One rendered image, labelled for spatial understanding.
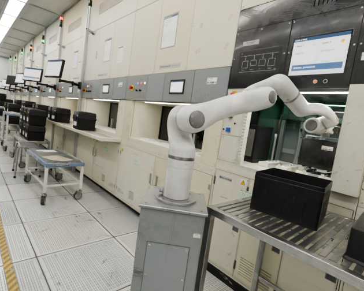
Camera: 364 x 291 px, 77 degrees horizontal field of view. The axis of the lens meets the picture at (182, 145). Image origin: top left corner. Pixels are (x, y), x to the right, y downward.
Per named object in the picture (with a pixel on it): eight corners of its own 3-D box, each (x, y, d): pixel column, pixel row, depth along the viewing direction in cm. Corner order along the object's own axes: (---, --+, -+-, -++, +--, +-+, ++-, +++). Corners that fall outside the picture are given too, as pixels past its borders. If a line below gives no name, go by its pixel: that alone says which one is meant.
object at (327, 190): (268, 197, 127) (273, 167, 125) (326, 215, 110) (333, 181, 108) (248, 208, 105) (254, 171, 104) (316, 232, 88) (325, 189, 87)
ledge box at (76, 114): (70, 127, 343) (71, 109, 340) (89, 129, 361) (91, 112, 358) (75, 129, 320) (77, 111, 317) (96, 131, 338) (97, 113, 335)
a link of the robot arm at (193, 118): (173, 134, 105) (188, 138, 90) (167, 108, 102) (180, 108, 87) (259, 107, 121) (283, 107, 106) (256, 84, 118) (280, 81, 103)
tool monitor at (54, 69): (43, 82, 358) (45, 59, 354) (77, 89, 392) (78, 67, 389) (49, 82, 328) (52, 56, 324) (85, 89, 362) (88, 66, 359)
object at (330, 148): (293, 169, 153) (302, 122, 149) (304, 168, 167) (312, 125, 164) (335, 179, 135) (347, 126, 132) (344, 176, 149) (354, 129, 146)
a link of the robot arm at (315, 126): (325, 117, 134) (308, 123, 140) (317, 114, 124) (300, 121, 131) (330, 130, 131) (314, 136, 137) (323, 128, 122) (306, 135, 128)
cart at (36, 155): (21, 181, 315) (23, 146, 310) (61, 178, 352) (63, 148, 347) (40, 206, 247) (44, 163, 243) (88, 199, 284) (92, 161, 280)
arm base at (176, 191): (151, 202, 95) (157, 158, 94) (158, 189, 114) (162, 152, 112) (196, 208, 95) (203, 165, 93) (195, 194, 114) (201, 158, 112)
